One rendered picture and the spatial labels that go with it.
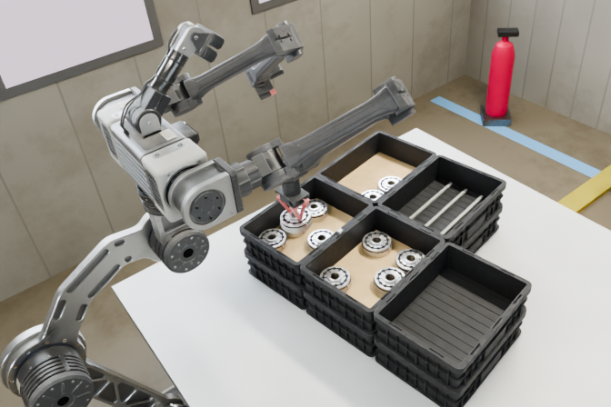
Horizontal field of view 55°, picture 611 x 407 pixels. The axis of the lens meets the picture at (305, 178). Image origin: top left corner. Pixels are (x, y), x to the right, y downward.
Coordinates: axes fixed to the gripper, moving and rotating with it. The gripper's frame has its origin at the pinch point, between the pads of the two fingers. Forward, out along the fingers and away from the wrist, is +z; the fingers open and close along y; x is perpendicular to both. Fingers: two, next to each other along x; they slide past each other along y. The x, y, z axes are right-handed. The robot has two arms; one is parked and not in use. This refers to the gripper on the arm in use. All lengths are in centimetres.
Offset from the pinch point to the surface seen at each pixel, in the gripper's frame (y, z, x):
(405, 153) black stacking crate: 16, 17, -68
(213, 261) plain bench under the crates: 36, 34, 17
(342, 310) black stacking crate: -25.9, 21.7, 4.5
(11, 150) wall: 159, 19, 53
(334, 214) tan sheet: 11.5, 21.9, -25.0
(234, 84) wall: 154, 31, -71
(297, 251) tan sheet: 5.7, 22.0, -2.6
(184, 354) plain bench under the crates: 6, 35, 47
